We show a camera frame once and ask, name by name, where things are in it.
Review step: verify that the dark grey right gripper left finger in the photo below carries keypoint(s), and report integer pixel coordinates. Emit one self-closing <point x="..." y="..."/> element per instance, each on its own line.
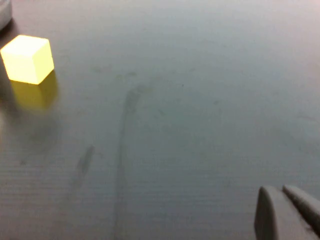
<point x="268" y="217"/>

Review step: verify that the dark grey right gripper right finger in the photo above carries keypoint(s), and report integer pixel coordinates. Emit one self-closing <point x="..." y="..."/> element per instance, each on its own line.
<point x="306" y="207"/>

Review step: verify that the plain yellow cube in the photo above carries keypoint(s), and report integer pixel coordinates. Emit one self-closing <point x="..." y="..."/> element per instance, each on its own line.
<point x="26" y="60"/>

